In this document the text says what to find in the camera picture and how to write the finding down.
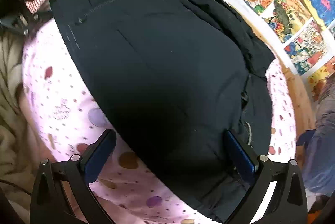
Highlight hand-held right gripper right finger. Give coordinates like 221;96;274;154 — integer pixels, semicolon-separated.
225;129;308;224

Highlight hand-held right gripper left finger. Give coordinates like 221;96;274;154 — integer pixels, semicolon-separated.
30;128;117;224

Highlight black padded jacket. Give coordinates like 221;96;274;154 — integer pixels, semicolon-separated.
48;0;276;223

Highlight pink apple printed quilt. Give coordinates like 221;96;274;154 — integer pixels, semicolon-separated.
22;0;297;224

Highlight clear plastic bag of bedding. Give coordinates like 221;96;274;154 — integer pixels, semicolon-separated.
301;57;335;214

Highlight black cable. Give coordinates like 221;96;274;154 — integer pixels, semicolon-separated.
0;179;33;197

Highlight group of colourful wall drawings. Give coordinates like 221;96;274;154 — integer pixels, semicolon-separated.
177;0;335;101

